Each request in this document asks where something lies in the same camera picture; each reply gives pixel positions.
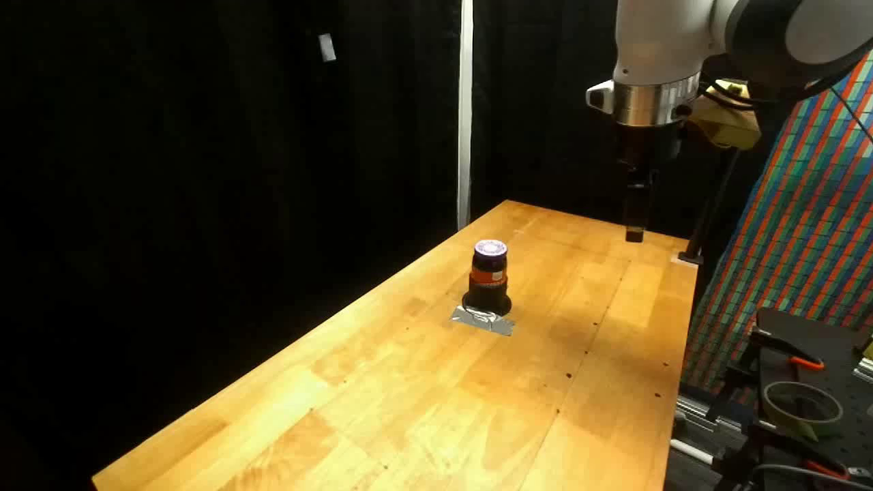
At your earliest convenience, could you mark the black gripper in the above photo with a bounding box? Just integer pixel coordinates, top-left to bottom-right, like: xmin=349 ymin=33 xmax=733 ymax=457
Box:
xmin=614 ymin=116 xmax=686 ymax=246

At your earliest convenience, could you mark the dark jar with purple lid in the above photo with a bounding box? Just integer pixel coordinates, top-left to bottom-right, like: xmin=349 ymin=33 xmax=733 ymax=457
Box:
xmin=463 ymin=238 xmax=516 ymax=318

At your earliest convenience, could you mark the colourful patterned cloth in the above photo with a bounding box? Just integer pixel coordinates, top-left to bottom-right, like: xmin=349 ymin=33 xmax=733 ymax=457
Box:
xmin=682 ymin=51 xmax=873 ymax=395

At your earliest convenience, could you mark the grey tape patch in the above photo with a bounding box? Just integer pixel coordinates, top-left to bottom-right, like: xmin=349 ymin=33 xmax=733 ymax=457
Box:
xmin=450 ymin=302 xmax=517 ymax=337

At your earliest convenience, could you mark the white vertical pole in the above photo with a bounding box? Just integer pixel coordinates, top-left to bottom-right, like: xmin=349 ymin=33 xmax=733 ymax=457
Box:
xmin=453 ymin=0 xmax=476 ymax=232

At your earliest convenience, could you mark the grey tape roll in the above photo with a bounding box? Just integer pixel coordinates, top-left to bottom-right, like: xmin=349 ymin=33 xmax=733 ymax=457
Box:
xmin=759 ymin=377 xmax=849 ymax=431

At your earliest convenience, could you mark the small white tag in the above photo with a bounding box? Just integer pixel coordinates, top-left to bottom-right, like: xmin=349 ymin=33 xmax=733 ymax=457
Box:
xmin=315 ymin=29 xmax=341 ymax=65

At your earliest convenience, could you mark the black camera stand pole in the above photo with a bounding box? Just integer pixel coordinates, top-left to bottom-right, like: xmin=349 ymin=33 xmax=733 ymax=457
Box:
xmin=677 ymin=145 xmax=745 ymax=268

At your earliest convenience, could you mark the yellowish wrist camera box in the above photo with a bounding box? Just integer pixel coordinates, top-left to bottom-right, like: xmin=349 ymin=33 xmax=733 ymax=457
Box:
xmin=685 ymin=80 xmax=764 ymax=153

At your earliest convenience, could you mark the aluminium rail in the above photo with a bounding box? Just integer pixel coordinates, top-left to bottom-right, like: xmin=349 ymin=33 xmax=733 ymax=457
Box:
xmin=667 ymin=385 xmax=741 ymax=468

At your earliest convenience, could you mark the orange clamp handle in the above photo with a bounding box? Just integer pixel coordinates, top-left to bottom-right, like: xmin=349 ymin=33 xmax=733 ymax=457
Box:
xmin=785 ymin=351 xmax=830 ymax=374

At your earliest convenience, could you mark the black tripod frame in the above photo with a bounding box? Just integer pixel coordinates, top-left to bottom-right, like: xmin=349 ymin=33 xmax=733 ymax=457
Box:
xmin=712 ymin=305 xmax=873 ymax=491

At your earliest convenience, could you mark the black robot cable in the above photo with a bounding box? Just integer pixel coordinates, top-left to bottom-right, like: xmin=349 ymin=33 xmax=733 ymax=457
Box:
xmin=798 ymin=51 xmax=873 ymax=145

